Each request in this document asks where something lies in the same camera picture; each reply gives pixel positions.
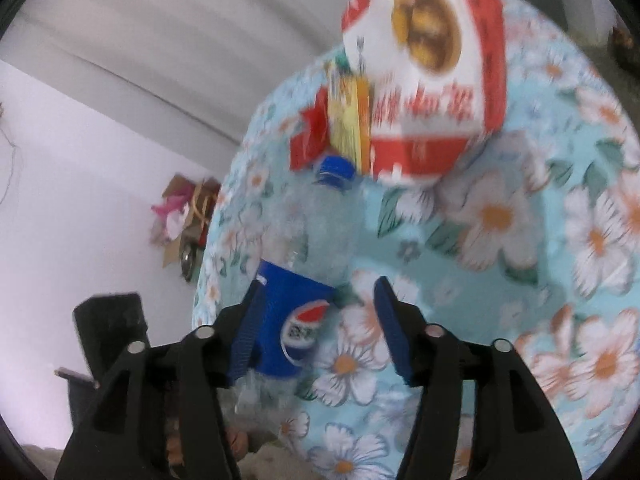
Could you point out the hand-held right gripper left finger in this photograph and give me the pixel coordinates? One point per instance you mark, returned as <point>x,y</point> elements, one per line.
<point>245,332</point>

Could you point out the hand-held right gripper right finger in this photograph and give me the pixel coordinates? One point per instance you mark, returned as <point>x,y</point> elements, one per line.
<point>395,332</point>

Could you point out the blue label plastic bottle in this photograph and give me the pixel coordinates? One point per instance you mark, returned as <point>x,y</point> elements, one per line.
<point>290,305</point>

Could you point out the round metal pot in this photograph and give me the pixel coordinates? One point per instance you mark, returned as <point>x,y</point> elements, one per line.
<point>190,260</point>

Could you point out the floral blue tablecloth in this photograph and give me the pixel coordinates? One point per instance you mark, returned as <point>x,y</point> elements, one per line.
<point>500,270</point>

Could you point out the pink tissue paper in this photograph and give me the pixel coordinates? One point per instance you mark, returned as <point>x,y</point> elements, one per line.
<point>167,215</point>

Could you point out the cardboard box with clutter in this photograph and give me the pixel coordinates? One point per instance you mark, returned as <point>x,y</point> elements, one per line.
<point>197,210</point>

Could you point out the red packet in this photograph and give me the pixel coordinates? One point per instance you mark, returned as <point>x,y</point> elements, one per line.
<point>310,140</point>

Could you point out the yellow green packet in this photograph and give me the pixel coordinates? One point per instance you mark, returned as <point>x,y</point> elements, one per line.
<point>347,120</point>

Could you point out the red white food box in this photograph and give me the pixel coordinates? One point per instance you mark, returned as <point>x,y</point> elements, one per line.
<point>425,100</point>

